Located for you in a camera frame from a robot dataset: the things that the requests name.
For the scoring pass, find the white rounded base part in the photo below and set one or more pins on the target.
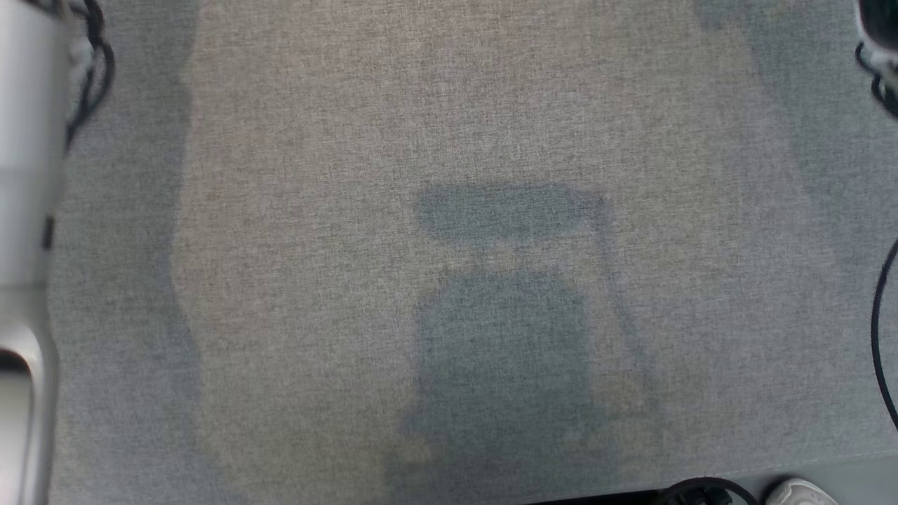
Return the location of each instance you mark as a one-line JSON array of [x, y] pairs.
[[800, 492]]

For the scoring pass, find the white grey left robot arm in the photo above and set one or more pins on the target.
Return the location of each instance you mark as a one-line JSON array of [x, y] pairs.
[[28, 140]]

